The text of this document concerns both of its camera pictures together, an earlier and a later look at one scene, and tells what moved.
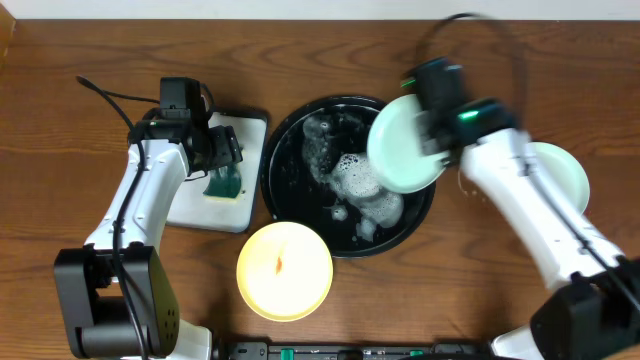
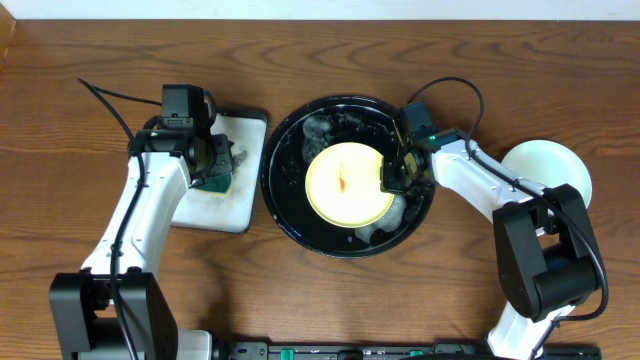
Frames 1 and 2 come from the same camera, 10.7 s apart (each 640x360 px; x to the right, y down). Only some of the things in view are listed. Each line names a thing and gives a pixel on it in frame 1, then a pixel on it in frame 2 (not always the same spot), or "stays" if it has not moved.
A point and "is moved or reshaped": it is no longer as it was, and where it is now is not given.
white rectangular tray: x=195 y=209 stays
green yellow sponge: x=224 y=184 is moved or reshaped
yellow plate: x=284 y=271 to x=343 y=187
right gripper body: x=430 y=137 to x=397 y=177
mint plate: x=563 y=171 stays
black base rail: x=440 y=350 stays
